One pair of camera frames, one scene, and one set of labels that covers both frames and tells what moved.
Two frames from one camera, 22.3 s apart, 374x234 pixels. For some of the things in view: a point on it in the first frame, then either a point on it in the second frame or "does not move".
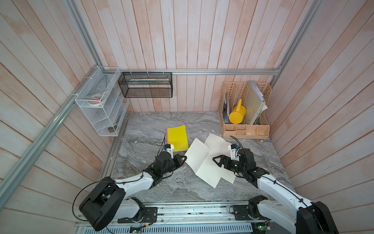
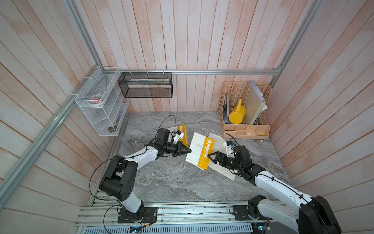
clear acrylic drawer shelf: (104, 100) does not move
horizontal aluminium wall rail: (191, 71) does not move
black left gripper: (179, 164) → (179, 146)
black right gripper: (223, 159) does not move
